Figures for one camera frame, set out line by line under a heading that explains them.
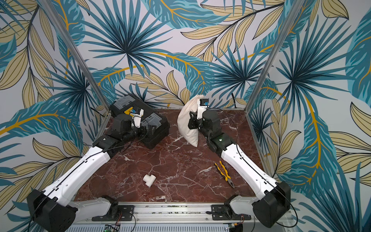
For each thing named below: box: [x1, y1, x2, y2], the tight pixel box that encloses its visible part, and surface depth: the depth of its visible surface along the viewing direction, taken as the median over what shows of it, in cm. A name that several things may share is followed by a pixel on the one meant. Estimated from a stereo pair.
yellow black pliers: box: [214, 160, 236, 189], surface depth 87 cm
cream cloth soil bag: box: [176, 94, 205, 147], surface depth 78 cm
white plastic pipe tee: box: [142, 174, 157, 188], surface depth 84 cm
